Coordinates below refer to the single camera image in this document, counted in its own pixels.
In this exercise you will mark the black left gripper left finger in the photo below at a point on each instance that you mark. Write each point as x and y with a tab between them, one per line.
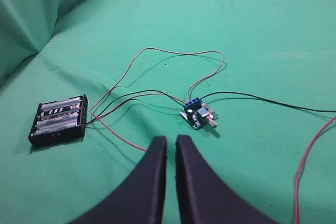
140	197

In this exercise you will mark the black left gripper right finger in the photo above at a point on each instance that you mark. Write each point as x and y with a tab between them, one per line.
202	196

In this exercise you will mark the blue motor controller board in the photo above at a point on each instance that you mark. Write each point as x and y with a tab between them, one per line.
198	114

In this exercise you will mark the silver aa battery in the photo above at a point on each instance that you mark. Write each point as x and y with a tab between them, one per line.
53	123
60	104

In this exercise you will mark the black battery holder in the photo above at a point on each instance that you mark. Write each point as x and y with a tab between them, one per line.
60	134

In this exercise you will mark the silver AA battery top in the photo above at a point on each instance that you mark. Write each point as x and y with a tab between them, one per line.
60	104

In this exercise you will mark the black striped AA battery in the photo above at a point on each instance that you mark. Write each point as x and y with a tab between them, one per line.
59	112

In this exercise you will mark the green backdrop cloth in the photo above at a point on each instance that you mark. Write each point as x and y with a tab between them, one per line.
275	46

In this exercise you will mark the black wire battery to board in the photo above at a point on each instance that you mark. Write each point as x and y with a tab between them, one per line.
130	97

